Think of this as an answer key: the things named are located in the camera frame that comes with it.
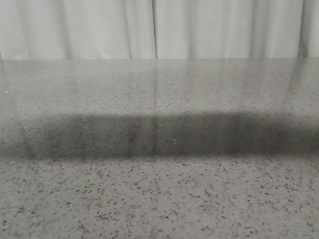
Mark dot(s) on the pale green curtain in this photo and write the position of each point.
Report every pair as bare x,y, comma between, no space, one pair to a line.
158,29

